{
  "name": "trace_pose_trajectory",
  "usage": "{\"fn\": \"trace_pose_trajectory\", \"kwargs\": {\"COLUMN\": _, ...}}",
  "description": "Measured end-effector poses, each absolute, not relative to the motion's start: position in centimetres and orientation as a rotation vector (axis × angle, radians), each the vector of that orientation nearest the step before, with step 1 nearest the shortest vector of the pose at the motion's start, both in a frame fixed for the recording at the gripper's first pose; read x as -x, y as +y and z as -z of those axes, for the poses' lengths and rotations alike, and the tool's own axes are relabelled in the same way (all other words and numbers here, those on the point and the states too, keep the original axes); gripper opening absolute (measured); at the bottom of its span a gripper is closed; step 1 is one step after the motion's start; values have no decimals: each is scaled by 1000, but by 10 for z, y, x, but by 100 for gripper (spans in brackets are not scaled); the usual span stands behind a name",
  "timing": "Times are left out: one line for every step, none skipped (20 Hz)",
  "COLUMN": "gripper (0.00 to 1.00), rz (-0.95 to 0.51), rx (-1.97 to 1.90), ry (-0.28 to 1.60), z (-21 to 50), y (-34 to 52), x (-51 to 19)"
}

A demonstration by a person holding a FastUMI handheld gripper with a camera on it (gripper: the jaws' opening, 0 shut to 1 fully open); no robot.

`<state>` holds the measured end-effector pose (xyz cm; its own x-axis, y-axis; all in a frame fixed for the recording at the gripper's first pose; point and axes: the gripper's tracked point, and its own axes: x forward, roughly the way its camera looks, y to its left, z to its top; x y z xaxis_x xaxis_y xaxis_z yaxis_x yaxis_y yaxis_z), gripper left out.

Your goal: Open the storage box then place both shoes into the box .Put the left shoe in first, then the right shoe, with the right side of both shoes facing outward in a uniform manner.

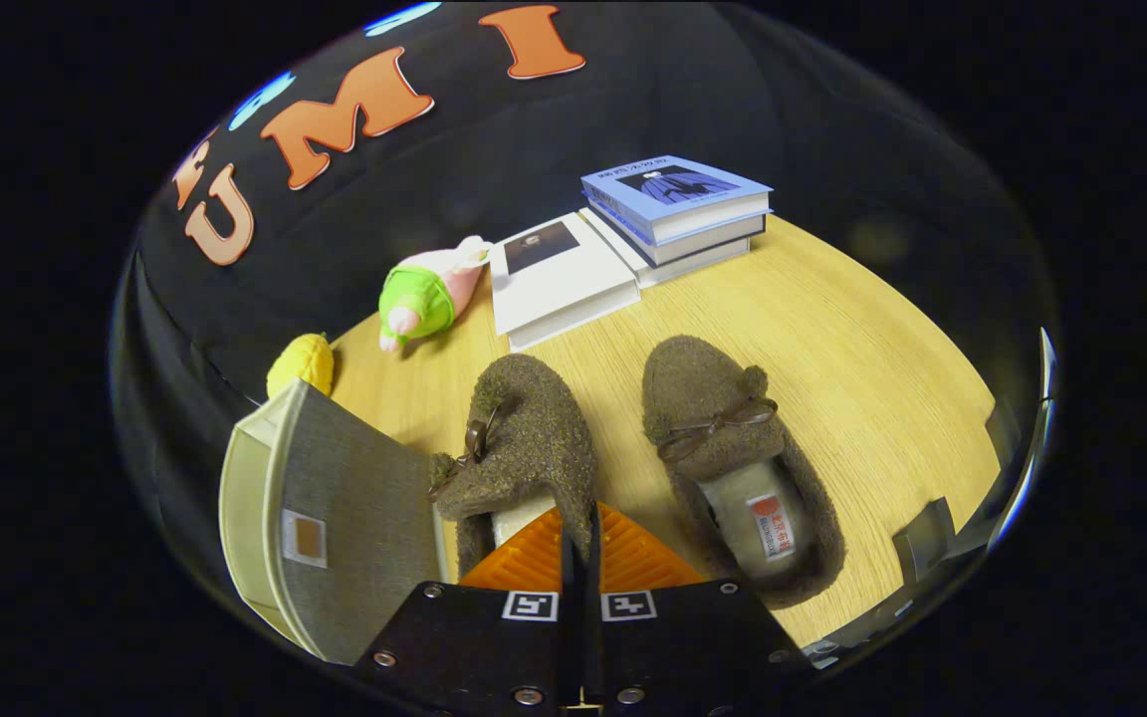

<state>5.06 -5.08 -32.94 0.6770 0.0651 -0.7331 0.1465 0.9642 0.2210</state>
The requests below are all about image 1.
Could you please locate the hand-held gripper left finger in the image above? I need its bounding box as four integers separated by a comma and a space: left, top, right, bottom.
352, 506, 579, 710

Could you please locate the green and pink plush toy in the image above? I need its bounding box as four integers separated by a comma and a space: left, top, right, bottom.
378, 235, 495, 354

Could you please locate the dark blue book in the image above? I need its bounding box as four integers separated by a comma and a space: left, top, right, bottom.
588, 199, 769, 268

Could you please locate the white thick book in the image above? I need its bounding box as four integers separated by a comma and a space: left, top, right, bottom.
578, 207, 752, 291

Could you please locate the grey fabric storage box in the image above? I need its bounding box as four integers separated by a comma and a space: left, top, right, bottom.
219, 378, 455, 666

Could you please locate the brown fuzzy shoe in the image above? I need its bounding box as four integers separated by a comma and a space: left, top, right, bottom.
427, 354, 599, 579
641, 335, 846, 610

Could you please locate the light blue book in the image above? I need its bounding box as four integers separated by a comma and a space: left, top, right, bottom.
581, 154, 774, 247

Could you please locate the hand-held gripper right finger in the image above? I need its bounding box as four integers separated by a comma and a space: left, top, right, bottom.
581, 501, 818, 710

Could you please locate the yellow corn toy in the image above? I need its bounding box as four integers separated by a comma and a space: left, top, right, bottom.
267, 334, 336, 399

